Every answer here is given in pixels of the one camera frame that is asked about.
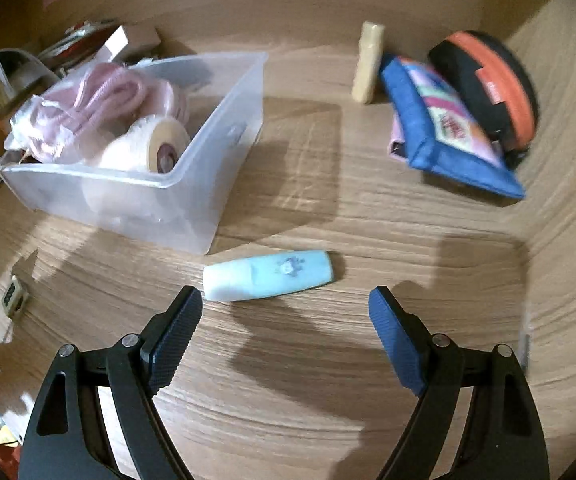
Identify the blue patchwork fabric pouch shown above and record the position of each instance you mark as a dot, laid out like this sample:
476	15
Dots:
433	131

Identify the white handwritten paper sheet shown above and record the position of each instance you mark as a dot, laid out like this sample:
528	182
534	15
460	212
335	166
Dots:
20	71

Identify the clear plastic storage bin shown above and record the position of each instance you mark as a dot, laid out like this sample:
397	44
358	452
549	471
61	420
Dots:
179	203

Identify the light blue small tube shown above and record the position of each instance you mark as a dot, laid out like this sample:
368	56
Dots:
267	276

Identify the cream small lotion bottle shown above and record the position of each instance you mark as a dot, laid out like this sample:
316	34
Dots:
370	51

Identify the white gauze roll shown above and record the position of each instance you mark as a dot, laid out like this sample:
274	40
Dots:
152	145

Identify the small mahjong tile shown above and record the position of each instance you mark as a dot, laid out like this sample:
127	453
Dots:
14	297

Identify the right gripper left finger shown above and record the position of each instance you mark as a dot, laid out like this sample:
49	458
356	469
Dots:
66	437

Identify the black orange round case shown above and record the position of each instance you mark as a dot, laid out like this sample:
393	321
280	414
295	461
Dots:
493	84

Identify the pink item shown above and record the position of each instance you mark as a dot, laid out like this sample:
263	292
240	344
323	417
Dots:
75	119

